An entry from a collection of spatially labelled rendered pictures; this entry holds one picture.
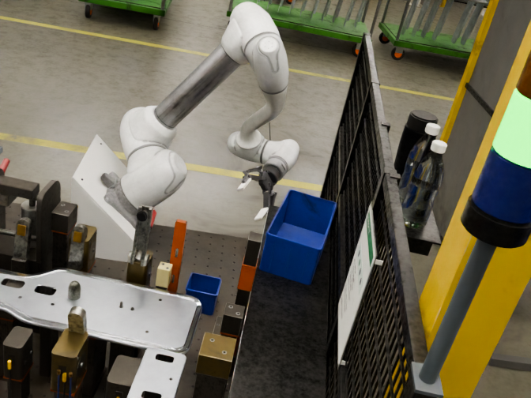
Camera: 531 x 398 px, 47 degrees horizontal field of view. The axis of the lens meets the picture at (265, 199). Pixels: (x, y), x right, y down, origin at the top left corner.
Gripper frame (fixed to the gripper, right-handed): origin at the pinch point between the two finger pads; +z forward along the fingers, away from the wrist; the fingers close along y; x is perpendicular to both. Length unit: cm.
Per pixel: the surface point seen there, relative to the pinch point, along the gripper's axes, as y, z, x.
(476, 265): -41, 105, -113
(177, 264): -16, 57, -14
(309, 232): 9.0, 12.9, -26.8
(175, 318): -9, 71, -18
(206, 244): 12.8, 2.1, 29.0
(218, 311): 20.1, 35.2, 7.3
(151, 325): -12, 77, -16
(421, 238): -11, 54, -83
